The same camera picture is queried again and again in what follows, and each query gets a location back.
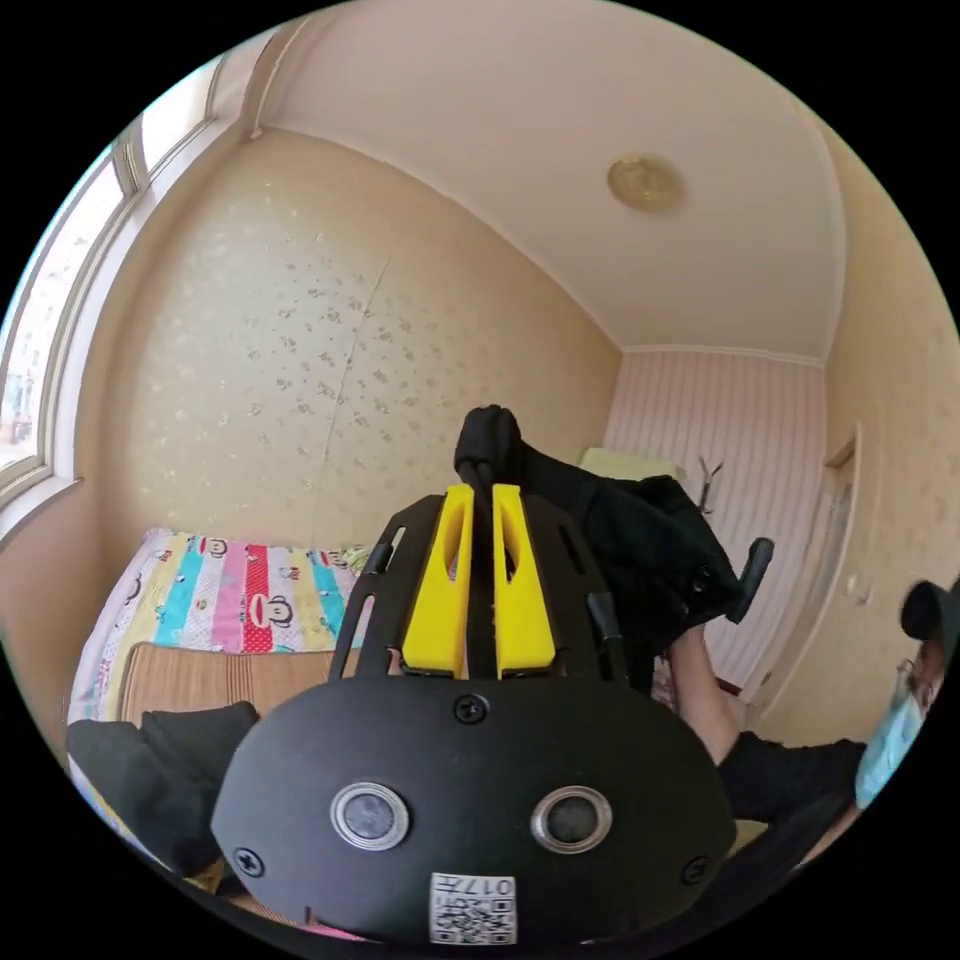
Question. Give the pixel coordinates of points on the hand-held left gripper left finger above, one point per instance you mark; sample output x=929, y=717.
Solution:
x=439, y=592

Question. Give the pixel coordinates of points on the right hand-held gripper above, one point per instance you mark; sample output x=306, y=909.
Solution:
x=701, y=592

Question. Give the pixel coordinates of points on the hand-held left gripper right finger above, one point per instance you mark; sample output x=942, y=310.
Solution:
x=525, y=600

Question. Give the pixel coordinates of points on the black pants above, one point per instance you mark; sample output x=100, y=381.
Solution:
x=622, y=525

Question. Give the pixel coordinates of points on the person's right forearm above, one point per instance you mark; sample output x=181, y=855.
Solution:
x=705, y=712

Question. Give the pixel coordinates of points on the person's right hand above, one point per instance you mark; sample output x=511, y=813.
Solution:
x=684, y=643

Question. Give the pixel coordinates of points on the coat rack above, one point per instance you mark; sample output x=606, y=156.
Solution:
x=709, y=480

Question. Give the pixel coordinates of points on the door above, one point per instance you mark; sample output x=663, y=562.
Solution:
x=836, y=540

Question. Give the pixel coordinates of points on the person's body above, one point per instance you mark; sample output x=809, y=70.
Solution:
x=795, y=780

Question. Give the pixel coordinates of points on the bed with striped cartoon sheet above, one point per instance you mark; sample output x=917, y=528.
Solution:
x=225, y=592

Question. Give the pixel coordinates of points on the pile of clothes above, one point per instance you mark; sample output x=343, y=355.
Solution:
x=150, y=780

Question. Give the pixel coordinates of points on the round ceiling lamp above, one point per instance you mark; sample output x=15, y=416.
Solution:
x=646, y=182

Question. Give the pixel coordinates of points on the window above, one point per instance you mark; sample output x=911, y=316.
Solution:
x=45, y=375

